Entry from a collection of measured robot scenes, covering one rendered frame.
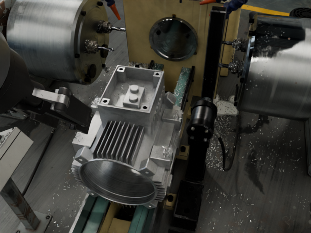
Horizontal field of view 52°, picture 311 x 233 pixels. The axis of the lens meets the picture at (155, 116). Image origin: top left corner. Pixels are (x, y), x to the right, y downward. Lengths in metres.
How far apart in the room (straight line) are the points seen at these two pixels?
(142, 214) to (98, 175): 0.12
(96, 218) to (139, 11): 0.57
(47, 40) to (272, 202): 0.70
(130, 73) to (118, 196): 0.26
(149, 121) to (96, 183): 0.20
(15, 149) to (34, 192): 0.27
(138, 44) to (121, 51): 0.30
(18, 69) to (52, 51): 0.53
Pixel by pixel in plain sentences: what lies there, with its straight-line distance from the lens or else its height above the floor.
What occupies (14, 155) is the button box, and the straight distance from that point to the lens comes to 0.68.
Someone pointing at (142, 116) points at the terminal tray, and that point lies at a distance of 0.58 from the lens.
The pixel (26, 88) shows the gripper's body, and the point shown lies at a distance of 0.35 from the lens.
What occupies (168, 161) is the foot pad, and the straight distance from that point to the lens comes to 0.58.
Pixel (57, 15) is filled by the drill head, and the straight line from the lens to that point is 0.87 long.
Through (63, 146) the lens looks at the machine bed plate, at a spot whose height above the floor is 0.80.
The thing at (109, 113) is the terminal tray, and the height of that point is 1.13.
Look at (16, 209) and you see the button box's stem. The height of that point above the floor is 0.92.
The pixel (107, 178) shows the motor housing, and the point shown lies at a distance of 0.71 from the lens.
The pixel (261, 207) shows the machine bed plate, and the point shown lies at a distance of 0.88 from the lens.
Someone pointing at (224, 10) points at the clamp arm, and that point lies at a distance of 0.64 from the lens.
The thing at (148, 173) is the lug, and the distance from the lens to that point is 0.57.
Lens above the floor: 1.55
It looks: 47 degrees down
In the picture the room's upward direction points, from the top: 2 degrees counter-clockwise
